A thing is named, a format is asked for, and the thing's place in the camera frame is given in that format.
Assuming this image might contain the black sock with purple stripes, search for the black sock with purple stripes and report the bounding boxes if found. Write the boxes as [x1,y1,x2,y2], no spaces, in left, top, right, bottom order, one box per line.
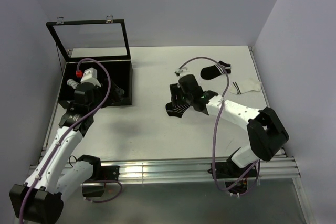
[165,102,191,118]

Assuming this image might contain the white sock black thin stripes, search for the white sock black thin stripes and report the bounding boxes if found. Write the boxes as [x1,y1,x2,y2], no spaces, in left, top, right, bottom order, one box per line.
[66,79,79,89]

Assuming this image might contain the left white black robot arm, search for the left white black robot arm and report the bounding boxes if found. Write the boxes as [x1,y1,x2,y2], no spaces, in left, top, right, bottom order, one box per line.
[9,80,123,223]

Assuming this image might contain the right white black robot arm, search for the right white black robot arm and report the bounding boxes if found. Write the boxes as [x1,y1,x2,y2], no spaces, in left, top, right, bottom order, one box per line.
[170,74,289,177]

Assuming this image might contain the black display case base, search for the black display case base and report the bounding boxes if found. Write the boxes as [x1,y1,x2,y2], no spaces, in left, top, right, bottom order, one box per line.
[58,61,133,109]

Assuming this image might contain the black glass-panel case lid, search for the black glass-panel case lid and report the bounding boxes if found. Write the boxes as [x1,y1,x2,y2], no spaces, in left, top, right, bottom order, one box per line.
[46,15,131,63]

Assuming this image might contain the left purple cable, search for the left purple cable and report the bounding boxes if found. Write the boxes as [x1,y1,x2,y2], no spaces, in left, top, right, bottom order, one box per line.
[19,58,123,222]

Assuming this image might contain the purple cable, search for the purple cable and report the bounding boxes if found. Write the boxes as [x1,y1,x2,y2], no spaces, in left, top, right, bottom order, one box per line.
[178,56,262,196]
[19,58,123,222]

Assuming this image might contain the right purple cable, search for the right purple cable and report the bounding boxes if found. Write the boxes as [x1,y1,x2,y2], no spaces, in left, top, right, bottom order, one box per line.
[178,56,262,196]

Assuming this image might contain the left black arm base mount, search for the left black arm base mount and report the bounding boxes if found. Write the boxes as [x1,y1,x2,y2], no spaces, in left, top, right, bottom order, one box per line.
[82,165,120,198]

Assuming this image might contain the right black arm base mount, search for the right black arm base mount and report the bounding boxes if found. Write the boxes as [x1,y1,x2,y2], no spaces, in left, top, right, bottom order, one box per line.
[207,160,260,198]

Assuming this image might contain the aluminium front frame rail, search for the aluminium front frame rail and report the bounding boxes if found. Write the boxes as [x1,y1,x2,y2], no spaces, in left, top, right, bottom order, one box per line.
[13,155,310,224]

